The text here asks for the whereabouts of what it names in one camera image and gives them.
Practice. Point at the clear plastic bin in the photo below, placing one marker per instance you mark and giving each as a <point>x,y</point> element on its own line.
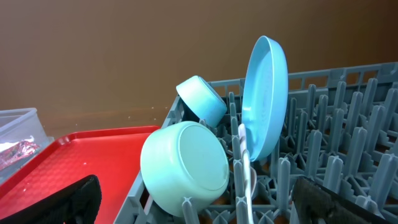
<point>20,124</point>

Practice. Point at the red serving tray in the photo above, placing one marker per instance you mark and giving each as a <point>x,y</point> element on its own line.
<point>110,154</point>

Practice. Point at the grey dishwasher rack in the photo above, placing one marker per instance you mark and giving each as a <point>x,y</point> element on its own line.
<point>340,130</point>

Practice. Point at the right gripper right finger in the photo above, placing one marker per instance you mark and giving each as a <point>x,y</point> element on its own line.
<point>315,203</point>

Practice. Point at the white plastic spoon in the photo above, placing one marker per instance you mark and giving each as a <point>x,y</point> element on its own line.
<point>247,184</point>

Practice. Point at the light blue plate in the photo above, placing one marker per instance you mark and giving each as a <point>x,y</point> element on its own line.
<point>265,97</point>

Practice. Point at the blue bowl with food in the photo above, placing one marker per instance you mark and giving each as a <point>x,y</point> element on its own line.
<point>202,99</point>

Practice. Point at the mint green bowl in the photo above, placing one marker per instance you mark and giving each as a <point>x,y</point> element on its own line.
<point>184,160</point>

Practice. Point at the white plastic fork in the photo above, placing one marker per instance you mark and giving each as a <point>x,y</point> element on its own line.
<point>243,142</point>

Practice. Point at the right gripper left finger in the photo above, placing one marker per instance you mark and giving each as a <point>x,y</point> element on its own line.
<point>77,203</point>

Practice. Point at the red snack wrapper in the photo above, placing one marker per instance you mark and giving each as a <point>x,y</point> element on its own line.
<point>17,152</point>

